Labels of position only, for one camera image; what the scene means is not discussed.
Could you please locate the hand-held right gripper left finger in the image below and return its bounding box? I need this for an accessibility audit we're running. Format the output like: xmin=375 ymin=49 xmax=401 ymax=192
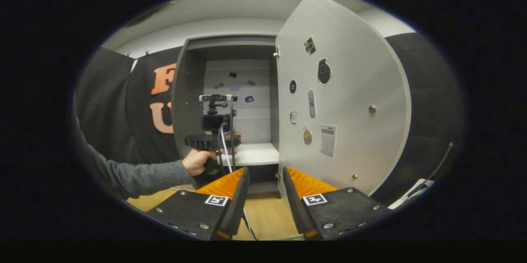
xmin=146 ymin=167 xmax=251 ymax=241

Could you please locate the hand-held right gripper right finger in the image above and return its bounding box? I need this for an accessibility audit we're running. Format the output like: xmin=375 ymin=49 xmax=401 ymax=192
xmin=282 ymin=166 xmax=392 ymax=241

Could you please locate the grey cabinet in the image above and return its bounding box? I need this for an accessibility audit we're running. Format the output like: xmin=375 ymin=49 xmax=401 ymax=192
xmin=171 ymin=34 xmax=284 ymax=196

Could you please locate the white cabinet door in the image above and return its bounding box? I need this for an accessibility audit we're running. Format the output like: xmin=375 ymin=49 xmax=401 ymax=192
xmin=275 ymin=0 xmax=412 ymax=214

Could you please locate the black backdrop cloth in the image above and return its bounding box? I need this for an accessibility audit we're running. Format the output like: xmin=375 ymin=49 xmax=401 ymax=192
xmin=74 ymin=33 xmax=466 ymax=206

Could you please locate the white power strip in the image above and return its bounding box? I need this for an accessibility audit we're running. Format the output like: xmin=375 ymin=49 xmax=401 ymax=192
xmin=387 ymin=179 xmax=435 ymax=210

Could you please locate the white cable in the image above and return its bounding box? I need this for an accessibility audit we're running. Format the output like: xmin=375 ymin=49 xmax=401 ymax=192
xmin=219 ymin=122 xmax=234 ymax=173

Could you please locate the black cable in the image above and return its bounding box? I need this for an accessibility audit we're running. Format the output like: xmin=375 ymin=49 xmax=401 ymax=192
xmin=229 ymin=98 xmax=258 ymax=241

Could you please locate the thin dark cable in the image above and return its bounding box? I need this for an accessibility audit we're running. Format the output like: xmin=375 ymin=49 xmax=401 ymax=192
xmin=416 ymin=142 xmax=455 ymax=191

